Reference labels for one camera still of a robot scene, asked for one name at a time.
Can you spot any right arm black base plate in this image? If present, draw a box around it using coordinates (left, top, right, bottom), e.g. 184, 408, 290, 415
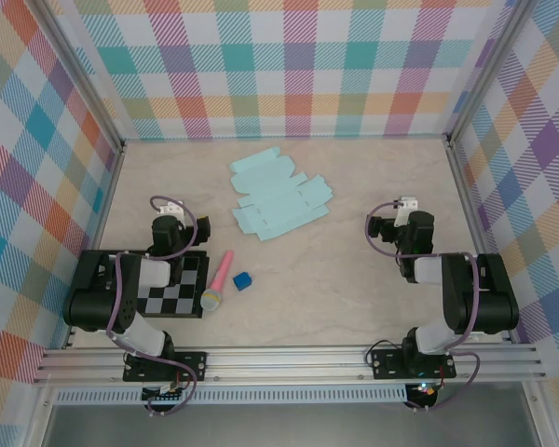
370, 348, 457, 381

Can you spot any aluminium mounting rail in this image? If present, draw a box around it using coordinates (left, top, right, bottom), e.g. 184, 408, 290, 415
32, 344, 549, 386

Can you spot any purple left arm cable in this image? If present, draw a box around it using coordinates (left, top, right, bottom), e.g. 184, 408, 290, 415
105, 195, 201, 418

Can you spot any aluminium frame post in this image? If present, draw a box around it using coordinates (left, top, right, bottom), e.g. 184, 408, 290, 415
30, 0, 127, 155
445, 0, 535, 148

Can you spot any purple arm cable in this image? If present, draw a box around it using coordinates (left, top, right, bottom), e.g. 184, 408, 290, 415
363, 199, 482, 413
105, 195, 201, 418

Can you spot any small black controller board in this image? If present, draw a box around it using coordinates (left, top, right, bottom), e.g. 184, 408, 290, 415
141, 382, 190, 405
405, 381, 438, 407

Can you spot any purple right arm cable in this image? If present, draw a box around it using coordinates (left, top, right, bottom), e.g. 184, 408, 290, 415
363, 199, 482, 413

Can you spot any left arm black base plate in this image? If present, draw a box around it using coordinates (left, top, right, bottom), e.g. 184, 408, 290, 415
123, 351, 209, 384

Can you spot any aluminium side rail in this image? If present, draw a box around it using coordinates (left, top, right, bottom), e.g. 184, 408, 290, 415
446, 139, 516, 345
62, 142, 127, 350

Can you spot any slotted grey cable duct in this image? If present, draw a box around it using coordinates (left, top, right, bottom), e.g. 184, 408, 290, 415
53, 388, 409, 405

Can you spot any black grey checkerboard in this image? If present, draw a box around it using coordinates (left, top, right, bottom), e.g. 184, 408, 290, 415
134, 250, 211, 320

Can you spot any grey metal panel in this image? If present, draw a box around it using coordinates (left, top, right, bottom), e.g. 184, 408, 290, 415
41, 403, 541, 447

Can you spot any pink toy microphone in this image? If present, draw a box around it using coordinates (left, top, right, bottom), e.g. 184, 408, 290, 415
200, 250, 236, 312

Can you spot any light blue paper box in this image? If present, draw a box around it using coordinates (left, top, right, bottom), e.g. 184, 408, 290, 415
228, 146, 335, 242

